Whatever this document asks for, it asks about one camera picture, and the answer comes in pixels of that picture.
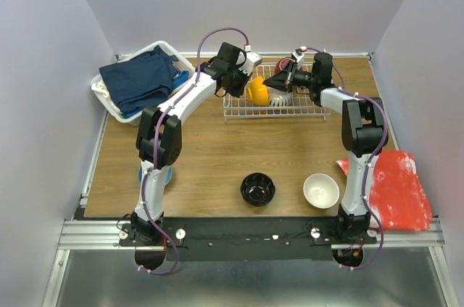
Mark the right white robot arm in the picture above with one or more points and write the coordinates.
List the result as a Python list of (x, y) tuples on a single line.
[(364, 133)]

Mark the white wire dish rack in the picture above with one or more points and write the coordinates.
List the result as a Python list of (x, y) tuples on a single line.
[(301, 105)]

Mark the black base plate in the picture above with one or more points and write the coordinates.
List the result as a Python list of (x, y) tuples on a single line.
[(239, 239)]

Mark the navy blue cloth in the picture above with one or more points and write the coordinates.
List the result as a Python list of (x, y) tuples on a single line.
[(145, 80)]

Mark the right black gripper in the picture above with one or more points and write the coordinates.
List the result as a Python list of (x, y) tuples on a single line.
[(284, 80)]

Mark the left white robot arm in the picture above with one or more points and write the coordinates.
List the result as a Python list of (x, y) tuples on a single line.
[(159, 140)]

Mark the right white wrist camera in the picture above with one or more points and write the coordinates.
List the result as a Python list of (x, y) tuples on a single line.
[(298, 56)]

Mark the blue bowl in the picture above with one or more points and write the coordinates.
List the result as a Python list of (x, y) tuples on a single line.
[(168, 177)]

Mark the white ribbed bowl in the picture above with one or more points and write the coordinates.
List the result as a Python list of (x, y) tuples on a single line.
[(279, 98)]

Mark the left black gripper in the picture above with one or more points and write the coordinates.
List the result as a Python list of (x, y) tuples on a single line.
[(238, 91)]

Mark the orange bowl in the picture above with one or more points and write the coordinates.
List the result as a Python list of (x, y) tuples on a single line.
[(257, 92)]

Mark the plain white bowl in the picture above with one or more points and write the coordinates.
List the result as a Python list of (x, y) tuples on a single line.
[(321, 191)]

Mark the black fluted bowl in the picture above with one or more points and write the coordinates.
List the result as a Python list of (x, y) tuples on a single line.
[(257, 189)]

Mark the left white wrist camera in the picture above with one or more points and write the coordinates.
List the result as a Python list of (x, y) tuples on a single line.
[(251, 61)]

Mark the red white cloth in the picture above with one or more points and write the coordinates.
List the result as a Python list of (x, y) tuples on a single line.
[(395, 194)]

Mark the aluminium frame rail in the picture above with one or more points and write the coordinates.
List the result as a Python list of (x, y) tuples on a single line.
[(104, 235)]

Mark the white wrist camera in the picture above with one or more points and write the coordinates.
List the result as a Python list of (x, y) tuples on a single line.
[(251, 61), (298, 56)]

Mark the red floral bowl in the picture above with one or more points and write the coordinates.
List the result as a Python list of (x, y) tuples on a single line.
[(283, 65)]

